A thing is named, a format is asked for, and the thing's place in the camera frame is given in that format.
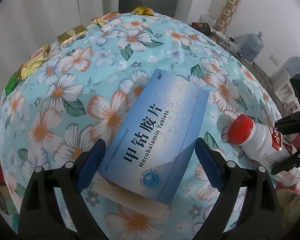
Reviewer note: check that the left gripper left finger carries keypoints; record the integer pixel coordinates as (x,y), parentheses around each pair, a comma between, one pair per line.
(40,216)

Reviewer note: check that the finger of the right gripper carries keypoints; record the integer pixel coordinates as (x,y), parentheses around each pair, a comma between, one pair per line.
(289,124)
(287,164)

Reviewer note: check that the white bottle red cap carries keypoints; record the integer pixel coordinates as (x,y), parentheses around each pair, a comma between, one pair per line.
(259,142)

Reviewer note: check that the blue medicine box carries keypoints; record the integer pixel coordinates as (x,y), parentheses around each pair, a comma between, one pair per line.
(154,145)

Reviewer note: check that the blue water jug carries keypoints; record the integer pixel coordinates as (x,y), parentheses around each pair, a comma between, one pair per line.
(252,46)

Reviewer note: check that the brown paper piece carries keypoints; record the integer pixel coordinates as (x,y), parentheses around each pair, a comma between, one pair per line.
(130,199)

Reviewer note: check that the floral blue tablecloth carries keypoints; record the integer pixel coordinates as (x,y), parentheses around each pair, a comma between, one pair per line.
(84,93)

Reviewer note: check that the patterned cardboard roll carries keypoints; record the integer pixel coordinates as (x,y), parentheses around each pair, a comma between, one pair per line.
(226,15)

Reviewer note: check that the green snack bag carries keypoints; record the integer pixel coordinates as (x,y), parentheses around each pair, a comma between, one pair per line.
(13,82)

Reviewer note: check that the yellow foil wrapper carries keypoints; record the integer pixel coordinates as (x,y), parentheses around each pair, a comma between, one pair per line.
(36,60)

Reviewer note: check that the grey cabinet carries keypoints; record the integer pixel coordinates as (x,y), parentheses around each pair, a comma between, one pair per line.
(164,7)

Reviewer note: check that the gold crumpled wrapper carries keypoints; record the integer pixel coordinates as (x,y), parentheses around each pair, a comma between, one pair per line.
(143,11)

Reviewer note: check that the gold foil box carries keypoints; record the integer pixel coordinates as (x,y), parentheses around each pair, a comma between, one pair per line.
(67,38)

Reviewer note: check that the white curtain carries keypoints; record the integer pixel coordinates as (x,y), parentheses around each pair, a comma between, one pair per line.
(26,25)

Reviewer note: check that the orange snack bag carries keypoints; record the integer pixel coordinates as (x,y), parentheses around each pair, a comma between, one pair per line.
(103,20)

